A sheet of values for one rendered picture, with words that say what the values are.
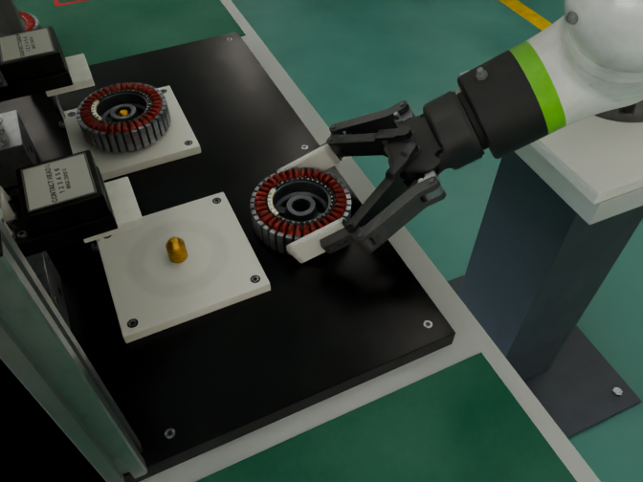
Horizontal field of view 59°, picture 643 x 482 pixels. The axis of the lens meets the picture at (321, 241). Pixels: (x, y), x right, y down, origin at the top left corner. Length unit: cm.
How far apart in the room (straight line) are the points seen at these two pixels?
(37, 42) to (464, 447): 61
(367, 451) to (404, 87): 186
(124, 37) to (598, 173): 77
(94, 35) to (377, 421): 81
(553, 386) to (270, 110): 98
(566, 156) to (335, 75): 161
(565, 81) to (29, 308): 46
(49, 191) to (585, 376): 128
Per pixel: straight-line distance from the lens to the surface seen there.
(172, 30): 107
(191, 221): 65
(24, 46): 73
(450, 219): 175
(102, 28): 111
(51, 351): 35
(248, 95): 85
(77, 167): 53
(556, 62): 57
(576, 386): 150
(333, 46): 250
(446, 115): 57
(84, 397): 39
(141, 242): 64
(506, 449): 55
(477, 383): 57
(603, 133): 86
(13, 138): 76
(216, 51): 95
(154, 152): 75
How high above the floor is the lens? 124
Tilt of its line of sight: 49 degrees down
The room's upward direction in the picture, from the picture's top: straight up
